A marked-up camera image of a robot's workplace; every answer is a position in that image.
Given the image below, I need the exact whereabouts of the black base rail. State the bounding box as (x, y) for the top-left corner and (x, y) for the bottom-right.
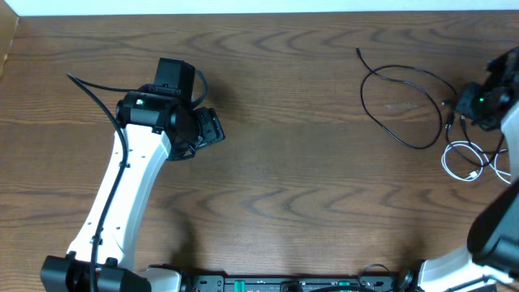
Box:
(137, 274), (406, 292)

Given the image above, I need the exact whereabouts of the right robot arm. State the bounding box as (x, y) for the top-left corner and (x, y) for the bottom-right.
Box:
(395, 48), (518, 291)

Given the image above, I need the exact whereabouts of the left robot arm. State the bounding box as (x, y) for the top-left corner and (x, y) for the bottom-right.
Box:
(41, 58), (225, 291)

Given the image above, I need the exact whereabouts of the white USB cable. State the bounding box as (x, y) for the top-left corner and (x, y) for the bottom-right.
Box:
(440, 140), (513, 185)

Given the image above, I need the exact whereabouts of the black USB cable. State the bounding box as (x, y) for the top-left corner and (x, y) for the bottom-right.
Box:
(440, 99), (508, 168)
(355, 46), (459, 150)

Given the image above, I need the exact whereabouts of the cardboard box wall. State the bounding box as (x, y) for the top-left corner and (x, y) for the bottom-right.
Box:
(0, 0), (19, 75)

